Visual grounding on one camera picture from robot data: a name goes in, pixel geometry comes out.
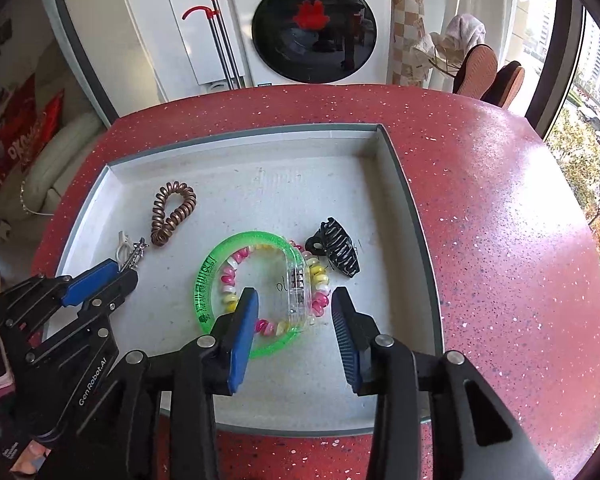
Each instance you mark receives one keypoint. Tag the black claw hair clip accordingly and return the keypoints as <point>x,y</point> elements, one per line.
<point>333,242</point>

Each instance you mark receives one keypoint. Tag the silver leaf hair clip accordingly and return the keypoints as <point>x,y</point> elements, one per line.
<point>136,253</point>

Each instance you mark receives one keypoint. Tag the red embroidered cushion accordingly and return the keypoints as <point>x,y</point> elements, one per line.
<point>25,130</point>

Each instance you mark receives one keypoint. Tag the cream leather sofa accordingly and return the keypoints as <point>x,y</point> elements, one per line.
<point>37,190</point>

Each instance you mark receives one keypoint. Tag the white front-load washing machine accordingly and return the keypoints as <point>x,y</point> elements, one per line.
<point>315,41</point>

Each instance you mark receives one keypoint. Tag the beige fringe hair clip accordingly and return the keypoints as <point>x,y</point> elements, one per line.
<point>124,248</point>

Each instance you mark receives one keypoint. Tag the green translucent bangle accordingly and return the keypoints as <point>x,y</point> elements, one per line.
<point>297,285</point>

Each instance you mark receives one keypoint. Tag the grey rectangular jewelry tray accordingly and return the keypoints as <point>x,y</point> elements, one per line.
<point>286,181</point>

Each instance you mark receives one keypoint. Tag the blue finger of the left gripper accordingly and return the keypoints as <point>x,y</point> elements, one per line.
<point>89,282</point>
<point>112,295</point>

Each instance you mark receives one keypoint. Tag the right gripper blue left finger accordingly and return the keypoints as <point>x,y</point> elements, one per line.
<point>117,436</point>

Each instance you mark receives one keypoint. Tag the red handled mop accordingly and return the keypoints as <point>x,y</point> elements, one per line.
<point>221,41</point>

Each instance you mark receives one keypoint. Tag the white cloth on rack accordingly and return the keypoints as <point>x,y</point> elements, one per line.
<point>446,52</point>

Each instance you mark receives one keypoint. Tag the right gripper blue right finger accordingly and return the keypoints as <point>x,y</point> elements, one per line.
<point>474,435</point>

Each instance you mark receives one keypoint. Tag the person's left hand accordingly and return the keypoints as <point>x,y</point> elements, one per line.
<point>30,460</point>

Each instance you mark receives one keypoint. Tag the checkered beige curtain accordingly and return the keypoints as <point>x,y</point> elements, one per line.
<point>409,65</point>

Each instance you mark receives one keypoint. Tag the brown slipper right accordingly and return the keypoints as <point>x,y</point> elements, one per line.
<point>506,85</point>

